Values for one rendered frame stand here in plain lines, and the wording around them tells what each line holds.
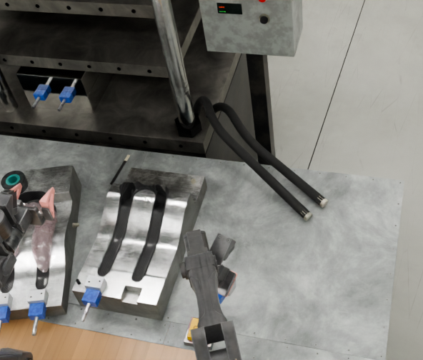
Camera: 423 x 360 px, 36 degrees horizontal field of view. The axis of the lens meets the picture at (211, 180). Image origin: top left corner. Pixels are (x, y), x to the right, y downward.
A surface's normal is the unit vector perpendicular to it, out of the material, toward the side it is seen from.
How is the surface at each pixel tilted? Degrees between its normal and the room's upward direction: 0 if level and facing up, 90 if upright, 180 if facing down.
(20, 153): 0
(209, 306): 14
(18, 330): 0
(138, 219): 28
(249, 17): 90
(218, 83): 0
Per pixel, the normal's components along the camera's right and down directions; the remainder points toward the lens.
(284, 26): -0.26, 0.76
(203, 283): -0.17, -0.80
